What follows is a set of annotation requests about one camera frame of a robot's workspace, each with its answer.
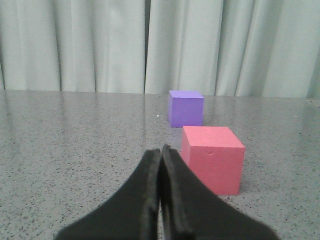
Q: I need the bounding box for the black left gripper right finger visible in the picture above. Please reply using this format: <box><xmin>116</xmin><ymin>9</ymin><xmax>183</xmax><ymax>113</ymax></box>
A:
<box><xmin>159</xmin><ymin>144</ymin><xmax>278</xmax><ymax>240</ymax></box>

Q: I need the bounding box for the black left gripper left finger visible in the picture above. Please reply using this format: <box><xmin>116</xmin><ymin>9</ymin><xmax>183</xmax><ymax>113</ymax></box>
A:
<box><xmin>55</xmin><ymin>149</ymin><xmax>161</xmax><ymax>240</ymax></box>

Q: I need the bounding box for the pink foam cube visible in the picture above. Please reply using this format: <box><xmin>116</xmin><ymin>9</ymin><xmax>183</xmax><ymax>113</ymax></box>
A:
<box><xmin>180</xmin><ymin>126</ymin><xmax>245</xmax><ymax>195</ymax></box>

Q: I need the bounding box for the purple foam cube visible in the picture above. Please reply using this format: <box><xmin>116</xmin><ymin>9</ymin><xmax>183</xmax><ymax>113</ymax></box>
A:
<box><xmin>168</xmin><ymin>90</ymin><xmax>205</xmax><ymax>128</ymax></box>

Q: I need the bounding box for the pale green curtain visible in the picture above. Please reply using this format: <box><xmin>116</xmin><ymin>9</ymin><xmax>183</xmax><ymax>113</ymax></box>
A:
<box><xmin>0</xmin><ymin>0</ymin><xmax>320</xmax><ymax>98</ymax></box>

